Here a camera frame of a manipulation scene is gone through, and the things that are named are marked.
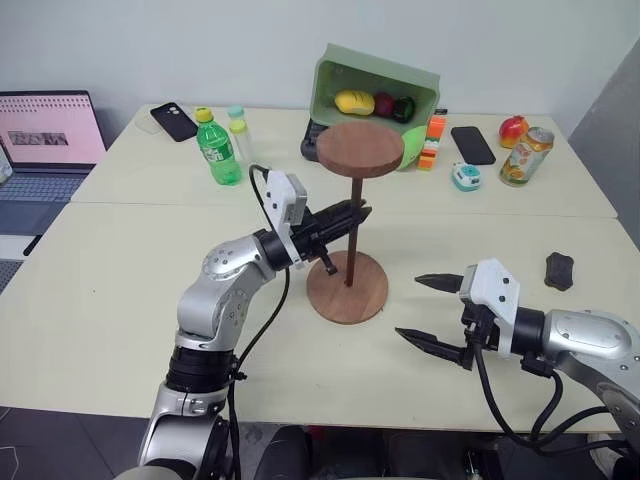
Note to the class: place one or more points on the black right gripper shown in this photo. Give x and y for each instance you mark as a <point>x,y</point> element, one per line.
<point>481,327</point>

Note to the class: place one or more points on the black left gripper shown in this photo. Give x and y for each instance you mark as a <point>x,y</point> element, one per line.
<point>307,240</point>

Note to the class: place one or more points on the wooden pole with round top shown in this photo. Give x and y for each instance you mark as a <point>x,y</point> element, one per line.
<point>360,147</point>

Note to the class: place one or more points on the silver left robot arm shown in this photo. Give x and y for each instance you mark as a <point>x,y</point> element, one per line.
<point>220,265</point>

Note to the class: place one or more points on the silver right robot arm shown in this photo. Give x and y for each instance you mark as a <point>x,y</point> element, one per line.
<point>590,332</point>

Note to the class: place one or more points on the round wooden base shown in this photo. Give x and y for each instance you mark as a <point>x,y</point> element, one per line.
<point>365,295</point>

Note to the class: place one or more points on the yellow toy fruit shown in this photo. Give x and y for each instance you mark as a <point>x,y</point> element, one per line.
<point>354,101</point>

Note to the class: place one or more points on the red toy fruit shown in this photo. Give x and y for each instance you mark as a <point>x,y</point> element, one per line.
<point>384,105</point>

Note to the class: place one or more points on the dark green toy fruit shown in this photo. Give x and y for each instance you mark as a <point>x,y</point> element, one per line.
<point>404,109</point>

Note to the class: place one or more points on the dark brown flat block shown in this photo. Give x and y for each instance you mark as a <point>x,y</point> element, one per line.
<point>559,271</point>

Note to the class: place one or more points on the teal white small timer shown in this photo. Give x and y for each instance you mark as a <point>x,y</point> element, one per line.
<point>466,176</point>

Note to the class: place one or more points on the clear bottle with green cap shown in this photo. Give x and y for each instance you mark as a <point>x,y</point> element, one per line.
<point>241,135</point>

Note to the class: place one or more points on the green plastic soda bottle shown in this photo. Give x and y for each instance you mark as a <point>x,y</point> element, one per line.
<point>217,150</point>

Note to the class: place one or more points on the green plastic basket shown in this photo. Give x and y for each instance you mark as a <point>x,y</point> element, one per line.
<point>380,70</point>

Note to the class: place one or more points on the orange juice can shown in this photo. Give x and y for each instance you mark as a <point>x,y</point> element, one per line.
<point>525,157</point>

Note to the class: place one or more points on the red yellow toy peach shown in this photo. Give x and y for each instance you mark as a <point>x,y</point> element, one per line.
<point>512,131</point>

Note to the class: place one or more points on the dark rounded shape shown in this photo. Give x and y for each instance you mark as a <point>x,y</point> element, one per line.
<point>290,452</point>

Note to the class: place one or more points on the grey laptop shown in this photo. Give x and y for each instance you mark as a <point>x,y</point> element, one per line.
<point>45,130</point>

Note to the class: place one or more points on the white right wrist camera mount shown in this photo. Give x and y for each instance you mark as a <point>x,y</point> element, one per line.
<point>492,290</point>

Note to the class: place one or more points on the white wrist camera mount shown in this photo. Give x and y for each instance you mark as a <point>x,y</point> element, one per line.
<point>276,192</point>
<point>492,290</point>

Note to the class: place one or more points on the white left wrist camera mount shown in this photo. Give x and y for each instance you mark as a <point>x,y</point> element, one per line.
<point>276,192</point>

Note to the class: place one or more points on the black smartphone with camera bump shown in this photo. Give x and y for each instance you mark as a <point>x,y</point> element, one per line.
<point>174,121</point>

